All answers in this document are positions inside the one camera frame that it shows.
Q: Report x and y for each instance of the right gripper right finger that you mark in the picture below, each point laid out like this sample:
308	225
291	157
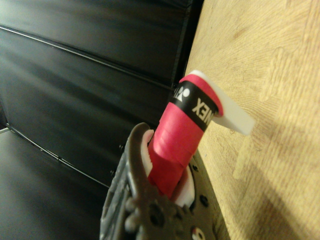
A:
140	181

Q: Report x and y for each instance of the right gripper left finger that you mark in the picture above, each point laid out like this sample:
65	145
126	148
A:
117	192

